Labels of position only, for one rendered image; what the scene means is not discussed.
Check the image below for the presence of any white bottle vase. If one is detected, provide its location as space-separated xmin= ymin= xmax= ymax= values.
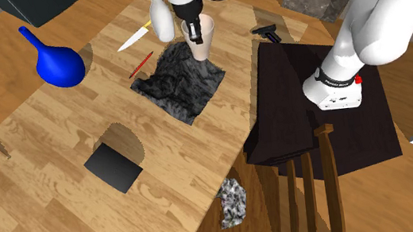
xmin=148 ymin=0 xmax=178 ymax=44

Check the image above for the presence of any beige cup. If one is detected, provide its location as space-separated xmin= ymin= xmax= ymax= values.
xmin=179 ymin=12 xmax=220 ymax=63

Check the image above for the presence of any red pen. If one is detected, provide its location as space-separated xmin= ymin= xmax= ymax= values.
xmin=126 ymin=51 xmax=158 ymax=80

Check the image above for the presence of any dark grey crumpled cloth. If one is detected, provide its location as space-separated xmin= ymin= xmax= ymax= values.
xmin=125 ymin=37 xmax=232 ymax=133

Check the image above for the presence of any black razor tool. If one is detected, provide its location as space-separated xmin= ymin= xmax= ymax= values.
xmin=250 ymin=23 xmax=283 ymax=47

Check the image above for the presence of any dark robot stand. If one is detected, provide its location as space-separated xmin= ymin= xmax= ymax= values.
xmin=231 ymin=25 xmax=407 ymax=189

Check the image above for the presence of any blue long-necked vase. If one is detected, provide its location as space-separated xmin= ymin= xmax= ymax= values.
xmin=18 ymin=19 xmax=88 ymax=93

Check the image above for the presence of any black square box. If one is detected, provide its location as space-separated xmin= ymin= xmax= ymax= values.
xmin=81 ymin=138 xmax=147 ymax=199

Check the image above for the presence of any grey speckled crumpled object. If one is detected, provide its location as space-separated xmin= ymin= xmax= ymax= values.
xmin=213 ymin=176 xmax=251 ymax=230

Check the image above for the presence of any brown wooden chair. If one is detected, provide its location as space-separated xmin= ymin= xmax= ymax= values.
xmin=260 ymin=123 xmax=348 ymax=232

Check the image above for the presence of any light wooden table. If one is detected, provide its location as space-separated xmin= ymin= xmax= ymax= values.
xmin=0 ymin=0 xmax=334 ymax=232

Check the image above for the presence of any yellow-handled knife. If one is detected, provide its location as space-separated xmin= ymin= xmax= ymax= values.
xmin=114 ymin=19 xmax=156 ymax=53

